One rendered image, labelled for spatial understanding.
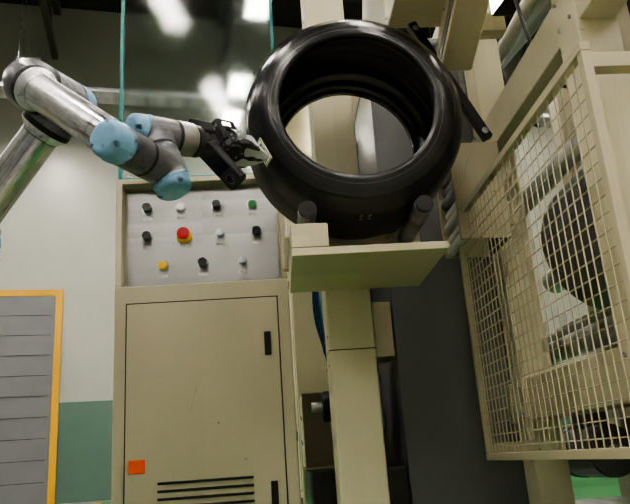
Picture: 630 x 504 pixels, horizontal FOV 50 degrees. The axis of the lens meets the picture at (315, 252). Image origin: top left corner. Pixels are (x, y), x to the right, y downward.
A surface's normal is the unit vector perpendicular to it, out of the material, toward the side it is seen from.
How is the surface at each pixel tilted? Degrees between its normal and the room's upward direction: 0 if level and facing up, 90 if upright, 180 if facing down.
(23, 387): 90
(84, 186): 90
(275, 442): 90
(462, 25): 162
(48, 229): 90
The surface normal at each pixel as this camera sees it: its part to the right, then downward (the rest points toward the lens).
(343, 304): 0.04, -0.29
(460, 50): 0.08, 0.81
